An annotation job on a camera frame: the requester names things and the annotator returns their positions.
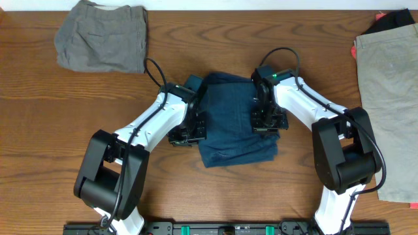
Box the navy blue shorts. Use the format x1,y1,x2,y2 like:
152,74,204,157
199,72,280,168

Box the black garment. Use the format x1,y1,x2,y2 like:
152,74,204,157
362,8,415,35

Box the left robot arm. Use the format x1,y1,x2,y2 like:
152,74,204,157
63,75,206,234

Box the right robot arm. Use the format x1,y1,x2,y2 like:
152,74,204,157
251,65,385,234

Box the beige khaki shorts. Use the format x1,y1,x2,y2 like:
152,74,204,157
353,23,418,203

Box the folded grey shorts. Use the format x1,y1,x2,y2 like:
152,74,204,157
54,1,148,73

